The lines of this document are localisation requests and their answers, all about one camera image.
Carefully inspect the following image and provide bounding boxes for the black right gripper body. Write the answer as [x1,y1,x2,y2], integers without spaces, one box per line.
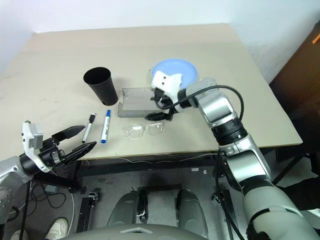
[156,87,176,113]

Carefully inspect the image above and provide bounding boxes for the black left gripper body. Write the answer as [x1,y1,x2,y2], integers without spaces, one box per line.
[38,136,69,168]

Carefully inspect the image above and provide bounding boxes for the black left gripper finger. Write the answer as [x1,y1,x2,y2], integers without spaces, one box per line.
[51,125,87,145]
[60,141,98,165]

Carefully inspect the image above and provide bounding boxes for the white marker with black cap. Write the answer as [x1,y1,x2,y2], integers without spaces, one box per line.
[81,112,97,144]

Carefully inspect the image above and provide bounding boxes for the grey glasses case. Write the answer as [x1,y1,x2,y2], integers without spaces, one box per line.
[117,86,166,118]

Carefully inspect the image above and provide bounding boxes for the clear frame glasses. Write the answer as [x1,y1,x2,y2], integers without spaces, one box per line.
[124,122,166,140]

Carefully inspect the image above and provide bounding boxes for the white marker with blue cap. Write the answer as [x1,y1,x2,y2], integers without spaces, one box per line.
[100,109,112,145]

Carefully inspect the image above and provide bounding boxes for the black plastic cup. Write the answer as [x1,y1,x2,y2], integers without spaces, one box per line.
[83,66,119,106]

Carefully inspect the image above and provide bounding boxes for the blue plate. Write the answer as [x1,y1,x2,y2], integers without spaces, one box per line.
[151,58,200,90]

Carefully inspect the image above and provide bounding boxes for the grey rounded leg shell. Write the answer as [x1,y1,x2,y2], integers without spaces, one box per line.
[107,191,140,230]
[174,189,208,238]

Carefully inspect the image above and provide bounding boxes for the white sneaker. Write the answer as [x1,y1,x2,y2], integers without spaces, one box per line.
[11,228,30,240]
[46,217,69,240]

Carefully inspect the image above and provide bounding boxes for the grey robot chest shell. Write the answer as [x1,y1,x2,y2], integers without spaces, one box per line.
[59,223,251,240]

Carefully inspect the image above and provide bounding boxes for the brown wooden cabinet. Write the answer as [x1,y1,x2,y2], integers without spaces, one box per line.
[268,22,320,156]

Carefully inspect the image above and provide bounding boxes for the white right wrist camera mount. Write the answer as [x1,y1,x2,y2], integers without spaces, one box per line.
[151,71,185,114]

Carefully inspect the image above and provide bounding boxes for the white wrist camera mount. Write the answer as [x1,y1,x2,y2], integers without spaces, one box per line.
[21,121,53,173]
[151,71,185,114]

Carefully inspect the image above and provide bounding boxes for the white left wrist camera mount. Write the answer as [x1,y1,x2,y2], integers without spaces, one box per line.
[21,121,53,173]

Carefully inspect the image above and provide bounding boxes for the black table frame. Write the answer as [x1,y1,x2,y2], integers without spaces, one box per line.
[31,149,312,193]

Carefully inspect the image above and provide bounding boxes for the black floor rail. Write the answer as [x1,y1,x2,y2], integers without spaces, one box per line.
[212,189,238,240]
[76,192,101,233]

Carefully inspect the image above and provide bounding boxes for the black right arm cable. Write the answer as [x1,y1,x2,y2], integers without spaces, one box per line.
[166,85,245,126]

